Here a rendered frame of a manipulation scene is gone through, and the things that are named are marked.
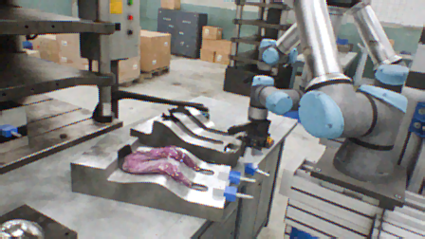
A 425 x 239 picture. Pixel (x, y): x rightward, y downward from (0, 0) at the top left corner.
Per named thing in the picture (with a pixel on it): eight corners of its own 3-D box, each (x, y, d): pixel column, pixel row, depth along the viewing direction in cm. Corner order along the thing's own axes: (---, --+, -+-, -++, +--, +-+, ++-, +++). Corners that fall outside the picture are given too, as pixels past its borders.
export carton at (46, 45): (77, 61, 592) (76, 38, 578) (56, 64, 554) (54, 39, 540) (53, 55, 618) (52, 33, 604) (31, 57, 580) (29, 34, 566)
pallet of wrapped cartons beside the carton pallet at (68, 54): (144, 82, 551) (145, 26, 518) (112, 91, 482) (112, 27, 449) (88, 69, 594) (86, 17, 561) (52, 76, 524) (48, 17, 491)
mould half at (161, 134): (250, 151, 149) (255, 124, 144) (227, 174, 127) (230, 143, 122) (163, 124, 169) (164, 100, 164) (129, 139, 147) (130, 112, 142)
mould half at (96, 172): (231, 180, 123) (235, 155, 119) (220, 222, 99) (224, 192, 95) (110, 157, 130) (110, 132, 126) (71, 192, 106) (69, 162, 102)
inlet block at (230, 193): (252, 200, 106) (254, 187, 104) (251, 210, 102) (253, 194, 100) (213, 193, 108) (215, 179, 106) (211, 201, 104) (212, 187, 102)
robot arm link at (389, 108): (406, 145, 83) (424, 95, 79) (364, 147, 79) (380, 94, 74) (371, 127, 94) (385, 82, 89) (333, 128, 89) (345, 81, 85)
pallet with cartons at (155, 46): (170, 72, 648) (172, 34, 622) (149, 79, 575) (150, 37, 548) (119, 63, 682) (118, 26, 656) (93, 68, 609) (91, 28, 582)
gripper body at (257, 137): (260, 153, 119) (266, 122, 115) (240, 146, 123) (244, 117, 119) (268, 146, 125) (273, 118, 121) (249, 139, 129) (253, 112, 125)
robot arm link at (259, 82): (259, 80, 109) (249, 74, 117) (254, 110, 113) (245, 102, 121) (280, 80, 112) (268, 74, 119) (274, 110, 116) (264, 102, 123)
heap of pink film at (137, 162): (201, 165, 119) (203, 146, 116) (189, 191, 103) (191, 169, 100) (136, 153, 123) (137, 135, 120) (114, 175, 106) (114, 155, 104)
